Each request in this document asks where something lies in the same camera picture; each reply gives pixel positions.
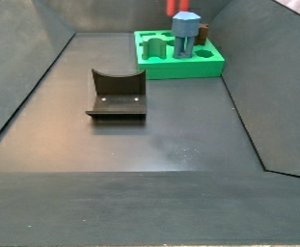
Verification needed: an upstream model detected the red square-circle forked block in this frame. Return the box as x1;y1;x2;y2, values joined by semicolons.
167;0;190;16

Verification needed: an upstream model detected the black curved regrasp fixture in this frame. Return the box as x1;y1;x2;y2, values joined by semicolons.
86;69;147;118

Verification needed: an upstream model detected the green shape-sorting base block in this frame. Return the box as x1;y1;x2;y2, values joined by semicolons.
134;30;225;79

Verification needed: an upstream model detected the green curved-top block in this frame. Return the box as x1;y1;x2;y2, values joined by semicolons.
142;38;167;60

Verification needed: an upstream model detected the brown star peg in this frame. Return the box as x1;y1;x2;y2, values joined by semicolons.
195;24;209;45

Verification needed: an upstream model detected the blue hexagon-top peg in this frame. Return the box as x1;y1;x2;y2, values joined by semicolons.
171;12;202;58

